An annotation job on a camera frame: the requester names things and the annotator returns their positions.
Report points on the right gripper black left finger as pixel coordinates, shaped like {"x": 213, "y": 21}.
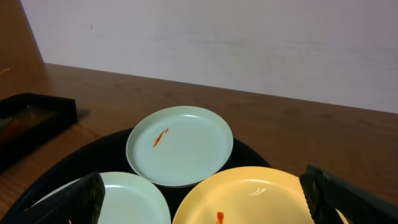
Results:
{"x": 79, "y": 202}

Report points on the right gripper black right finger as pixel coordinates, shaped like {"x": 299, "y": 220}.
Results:
{"x": 331, "y": 199}

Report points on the yellow plate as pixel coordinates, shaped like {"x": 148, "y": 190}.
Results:
{"x": 245, "y": 195}

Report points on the round black tray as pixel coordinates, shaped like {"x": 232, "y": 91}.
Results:
{"x": 108, "y": 154}

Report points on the rectangular black water tray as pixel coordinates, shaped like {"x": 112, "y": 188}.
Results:
{"x": 29, "y": 120}

